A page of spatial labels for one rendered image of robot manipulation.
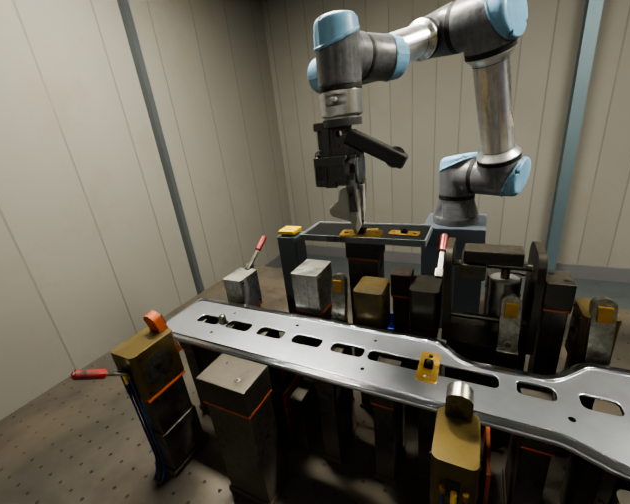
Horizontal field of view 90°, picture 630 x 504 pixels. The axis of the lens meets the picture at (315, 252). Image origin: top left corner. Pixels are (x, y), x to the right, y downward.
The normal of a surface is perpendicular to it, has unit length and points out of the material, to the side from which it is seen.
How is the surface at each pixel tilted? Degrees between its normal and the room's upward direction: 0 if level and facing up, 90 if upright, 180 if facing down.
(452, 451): 0
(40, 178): 90
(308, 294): 90
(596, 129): 90
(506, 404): 0
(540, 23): 90
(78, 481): 0
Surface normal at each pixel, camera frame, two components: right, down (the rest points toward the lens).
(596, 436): -0.11, -0.93
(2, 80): 0.88, 0.07
